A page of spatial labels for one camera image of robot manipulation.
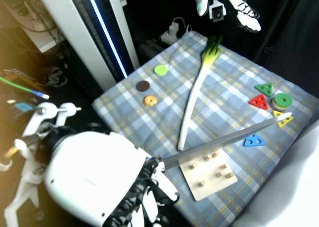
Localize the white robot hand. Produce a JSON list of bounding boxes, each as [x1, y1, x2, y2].
[[194, 0, 262, 33], [44, 131, 180, 227]]

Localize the long toy leek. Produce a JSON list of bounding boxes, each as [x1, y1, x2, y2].
[[177, 34, 223, 152]]

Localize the wooden peg base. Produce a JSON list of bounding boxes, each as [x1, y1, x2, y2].
[[178, 148, 238, 202]]

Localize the blue plaid tablecloth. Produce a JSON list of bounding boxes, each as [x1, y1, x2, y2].
[[92, 30, 314, 227]]

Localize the green triangle block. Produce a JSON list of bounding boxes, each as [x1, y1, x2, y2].
[[254, 83, 273, 98]]

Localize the white power strip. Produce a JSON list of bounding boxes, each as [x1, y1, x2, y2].
[[160, 29, 184, 45]]

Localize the red triangle block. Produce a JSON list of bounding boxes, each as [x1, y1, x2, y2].
[[248, 94, 269, 111]]

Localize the butter cookie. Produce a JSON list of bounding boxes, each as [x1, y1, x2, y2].
[[143, 95, 158, 107]]

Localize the brown sandwich cookie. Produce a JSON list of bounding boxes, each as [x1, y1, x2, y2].
[[136, 80, 151, 92]]

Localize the green sandwich cookie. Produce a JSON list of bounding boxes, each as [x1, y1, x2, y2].
[[154, 64, 168, 76]]

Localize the yellow triangle block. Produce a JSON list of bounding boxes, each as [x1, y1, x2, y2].
[[272, 110, 294, 128]]

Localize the blue triangle block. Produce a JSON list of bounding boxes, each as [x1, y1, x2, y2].
[[243, 134, 266, 147]]

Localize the white column with blue light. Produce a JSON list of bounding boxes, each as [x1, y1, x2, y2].
[[32, 0, 140, 92]]

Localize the white panel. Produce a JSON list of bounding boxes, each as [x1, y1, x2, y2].
[[233, 126, 319, 227]]

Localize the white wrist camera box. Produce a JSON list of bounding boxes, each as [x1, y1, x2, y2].
[[209, 4, 227, 23]]

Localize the white power cable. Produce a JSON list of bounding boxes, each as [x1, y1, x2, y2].
[[171, 16, 192, 38]]

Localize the green ring block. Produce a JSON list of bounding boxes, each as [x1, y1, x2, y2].
[[274, 93, 294, 108]]

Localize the green cable with blue plug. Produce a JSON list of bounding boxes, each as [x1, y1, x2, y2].
[[0, 76, 50, 100]]

